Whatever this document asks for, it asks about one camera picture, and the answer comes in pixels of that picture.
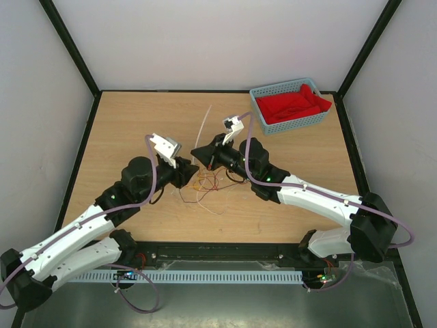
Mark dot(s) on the black aluminium frame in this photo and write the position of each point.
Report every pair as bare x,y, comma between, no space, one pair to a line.
383,20

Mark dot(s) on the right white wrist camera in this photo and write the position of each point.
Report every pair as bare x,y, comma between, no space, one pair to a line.
233,126

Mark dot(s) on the white zip tie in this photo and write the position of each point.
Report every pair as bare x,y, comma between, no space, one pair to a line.
193,159

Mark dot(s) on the red cloth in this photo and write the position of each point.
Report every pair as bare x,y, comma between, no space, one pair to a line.
292,105

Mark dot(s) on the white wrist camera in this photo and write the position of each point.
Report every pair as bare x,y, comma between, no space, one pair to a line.
166,148
233,126

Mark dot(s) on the light blue slotted cable duct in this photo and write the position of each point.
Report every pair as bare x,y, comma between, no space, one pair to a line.
198,277

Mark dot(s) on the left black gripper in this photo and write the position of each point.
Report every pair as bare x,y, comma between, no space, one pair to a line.
184,172

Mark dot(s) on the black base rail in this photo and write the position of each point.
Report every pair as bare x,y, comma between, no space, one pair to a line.
154,254

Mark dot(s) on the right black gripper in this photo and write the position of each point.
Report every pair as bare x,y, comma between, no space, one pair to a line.
216,148

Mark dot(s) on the right green circuit board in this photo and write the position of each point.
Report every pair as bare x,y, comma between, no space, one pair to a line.
326,278

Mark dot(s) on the left green circuit board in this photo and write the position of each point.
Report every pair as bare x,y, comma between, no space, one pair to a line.
129,275

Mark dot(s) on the green circuit board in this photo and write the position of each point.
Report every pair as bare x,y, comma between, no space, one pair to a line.
129,275
326,278

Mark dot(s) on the light blue plastic basket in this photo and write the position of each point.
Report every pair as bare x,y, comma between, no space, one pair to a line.
280,88

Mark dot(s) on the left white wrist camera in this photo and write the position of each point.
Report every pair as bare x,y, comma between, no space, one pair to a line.
166,148

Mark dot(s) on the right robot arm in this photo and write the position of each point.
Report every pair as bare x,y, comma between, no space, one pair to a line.
365,229

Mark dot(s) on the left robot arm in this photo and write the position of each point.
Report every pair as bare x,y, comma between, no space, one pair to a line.
92,240

